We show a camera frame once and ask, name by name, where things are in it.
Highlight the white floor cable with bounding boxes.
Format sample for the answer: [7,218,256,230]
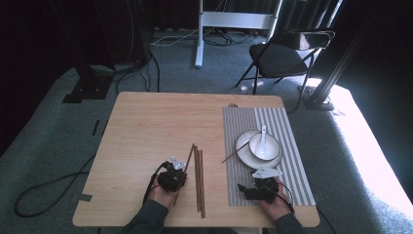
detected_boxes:
[150,28,200,47]

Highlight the black folding chair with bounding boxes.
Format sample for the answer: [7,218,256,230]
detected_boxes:
[234,28,336,113]

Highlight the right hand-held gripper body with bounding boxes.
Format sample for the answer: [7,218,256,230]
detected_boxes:
[252,166,282,204]

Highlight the person's right hand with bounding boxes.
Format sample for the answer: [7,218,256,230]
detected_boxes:
[257,176,293,222]

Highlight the white bowl with dark rim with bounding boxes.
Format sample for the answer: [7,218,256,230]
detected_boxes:
[247,132,282,162]

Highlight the black floor cable loop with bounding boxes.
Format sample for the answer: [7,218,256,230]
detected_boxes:
[13,154,96,218]

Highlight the right hand-held gripper cable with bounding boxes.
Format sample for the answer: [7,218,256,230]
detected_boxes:
[277,181,339,234]

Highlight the grey striped placemat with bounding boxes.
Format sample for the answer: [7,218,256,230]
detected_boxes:
[222,106,317,208]

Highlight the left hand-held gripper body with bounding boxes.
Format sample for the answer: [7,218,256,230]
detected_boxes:
[158,155,189,193]

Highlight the person's left hand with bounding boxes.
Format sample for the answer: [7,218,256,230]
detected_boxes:
[147,175,179,210]

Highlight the white round plate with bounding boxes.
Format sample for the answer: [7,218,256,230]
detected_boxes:
[235,130,283,170]

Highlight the white metal stand frame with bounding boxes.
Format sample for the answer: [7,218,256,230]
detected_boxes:
[194,0,283,68]

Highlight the black slanted metal stand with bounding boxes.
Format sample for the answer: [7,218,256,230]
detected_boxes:
[298,0,378,111]

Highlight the black cables under white frame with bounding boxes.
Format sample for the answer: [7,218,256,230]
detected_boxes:
[203,28,261,47]

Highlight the white ceramic spoon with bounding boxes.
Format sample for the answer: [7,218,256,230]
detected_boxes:
[255,125,269,159]

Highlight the black floor cable bundle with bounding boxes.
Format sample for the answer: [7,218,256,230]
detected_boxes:
[115,48,162,94]

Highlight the black stand with base plate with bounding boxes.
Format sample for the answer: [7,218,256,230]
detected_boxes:
[48,0,115,104]

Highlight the left hand-held gripper cable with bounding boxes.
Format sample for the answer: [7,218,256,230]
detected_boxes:
[142,161,169,205]

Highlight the hand-held gripper cable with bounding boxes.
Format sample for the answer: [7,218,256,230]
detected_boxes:
[277,181,339,234]
[142,161,169,205]

